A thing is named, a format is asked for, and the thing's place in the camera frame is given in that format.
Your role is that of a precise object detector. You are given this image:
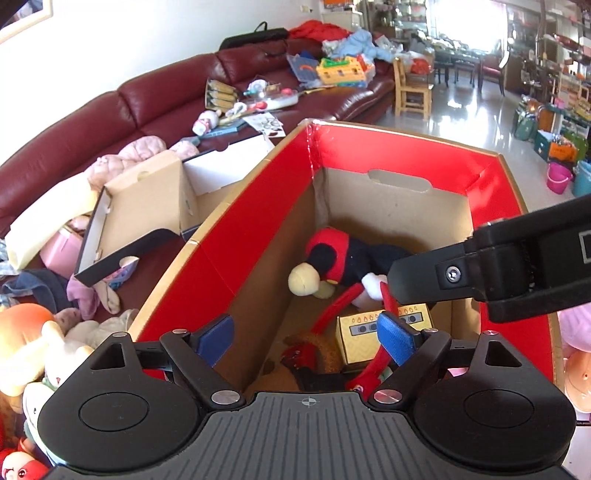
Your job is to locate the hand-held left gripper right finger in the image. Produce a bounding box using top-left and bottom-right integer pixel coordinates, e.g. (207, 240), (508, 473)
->
(370, 311), (516, 414)

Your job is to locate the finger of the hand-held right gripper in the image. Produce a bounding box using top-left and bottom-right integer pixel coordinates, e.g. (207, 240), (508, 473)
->
(387, 221), (527, 306)

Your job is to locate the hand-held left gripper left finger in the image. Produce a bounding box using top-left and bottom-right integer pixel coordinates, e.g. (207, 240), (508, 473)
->
(90, 314), (244, 412)

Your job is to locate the red cardboard box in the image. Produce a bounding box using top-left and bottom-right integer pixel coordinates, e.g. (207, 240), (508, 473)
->
(127, 117), (567, 403)

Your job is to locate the small yellow cardboard box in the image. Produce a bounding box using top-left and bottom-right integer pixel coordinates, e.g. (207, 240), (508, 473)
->
(334, 303), (437, 374)

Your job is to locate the red black mouse plush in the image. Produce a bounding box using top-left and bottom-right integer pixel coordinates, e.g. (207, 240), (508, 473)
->
(288, 227), (413, 308)

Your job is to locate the pink bucket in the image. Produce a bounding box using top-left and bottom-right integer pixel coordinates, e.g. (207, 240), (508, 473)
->
(547, 161), (574, 195)

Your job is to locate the blue bucket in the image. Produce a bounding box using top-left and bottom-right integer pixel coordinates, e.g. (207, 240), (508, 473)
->
(572, 160), (591, 199)

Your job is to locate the red black toy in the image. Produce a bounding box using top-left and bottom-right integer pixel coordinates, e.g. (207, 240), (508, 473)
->
(281, 345), (352, 394)

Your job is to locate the pink cloth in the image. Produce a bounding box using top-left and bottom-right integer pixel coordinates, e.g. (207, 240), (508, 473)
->
(66, 257), (140, 320)

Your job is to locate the teal bag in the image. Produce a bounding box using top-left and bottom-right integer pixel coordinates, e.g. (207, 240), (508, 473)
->
(513, 108), (537, 142)

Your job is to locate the white rabbit plush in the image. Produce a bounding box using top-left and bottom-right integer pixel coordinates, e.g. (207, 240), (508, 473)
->
(41, 318), (99, 389)

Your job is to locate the brown white cardboard box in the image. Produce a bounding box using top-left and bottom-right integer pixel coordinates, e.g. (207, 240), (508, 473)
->
(73, 136), (279, 288)

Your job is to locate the pink box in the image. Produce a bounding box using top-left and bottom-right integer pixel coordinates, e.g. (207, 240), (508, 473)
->
(40, 225), (87, 278)

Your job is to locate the denim cloth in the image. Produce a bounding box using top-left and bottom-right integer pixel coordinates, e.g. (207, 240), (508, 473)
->
(2, 268), (71, 315)

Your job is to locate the wooden chair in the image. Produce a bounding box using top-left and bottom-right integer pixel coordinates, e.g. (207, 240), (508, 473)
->
(392, 57), (435, 122)

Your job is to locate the orange plush toy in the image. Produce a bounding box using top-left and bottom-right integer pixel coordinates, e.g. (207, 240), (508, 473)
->
(0, 304), (57, 398)

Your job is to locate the pink jacket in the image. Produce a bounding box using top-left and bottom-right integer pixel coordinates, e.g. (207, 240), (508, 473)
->
(85, 136), (200, 191)

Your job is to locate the dark dining chair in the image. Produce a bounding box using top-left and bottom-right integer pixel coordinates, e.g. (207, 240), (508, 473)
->
(477, 49), (511, 96)

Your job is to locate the cream cushion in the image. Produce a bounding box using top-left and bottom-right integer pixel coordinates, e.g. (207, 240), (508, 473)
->
(4, 174), (100, 271)

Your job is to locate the small doll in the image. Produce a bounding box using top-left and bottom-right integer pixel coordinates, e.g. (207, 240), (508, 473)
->
(192, 109), (223, 137)

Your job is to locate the sticker sheet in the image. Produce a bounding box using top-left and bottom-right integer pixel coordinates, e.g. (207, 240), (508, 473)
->
(242, 113), (287, 137)

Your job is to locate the yellow toy building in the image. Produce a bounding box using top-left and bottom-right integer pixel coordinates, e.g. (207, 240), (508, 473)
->
(316, 55), (370, 86)

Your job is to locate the red plush toy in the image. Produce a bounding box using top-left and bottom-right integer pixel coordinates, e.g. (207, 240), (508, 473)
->
(0, 438), (50, 480)

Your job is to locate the white toy set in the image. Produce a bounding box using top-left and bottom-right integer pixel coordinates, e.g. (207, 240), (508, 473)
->
(244, 78), (302, 112)

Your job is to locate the light blue cloth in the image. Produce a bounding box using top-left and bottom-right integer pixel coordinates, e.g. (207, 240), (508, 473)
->
(322, 30), (385, 64)

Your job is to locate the gold box pack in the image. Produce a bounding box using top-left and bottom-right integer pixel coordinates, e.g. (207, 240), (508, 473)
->
(204, 79), (239, 112)

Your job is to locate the blue plastic case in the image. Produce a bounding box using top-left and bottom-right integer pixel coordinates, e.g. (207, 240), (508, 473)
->
(286, 52), (320, 85)

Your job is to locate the dark red leather sofa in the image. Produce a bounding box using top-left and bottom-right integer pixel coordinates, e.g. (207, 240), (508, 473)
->
(0, 21), (399, 241)

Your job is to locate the red cloth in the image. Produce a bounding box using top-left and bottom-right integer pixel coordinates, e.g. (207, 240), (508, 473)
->
(289, 19), (352, 42)

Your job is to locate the black bag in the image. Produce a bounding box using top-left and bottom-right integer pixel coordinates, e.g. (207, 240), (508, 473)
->
(218, 21), (291, 51)

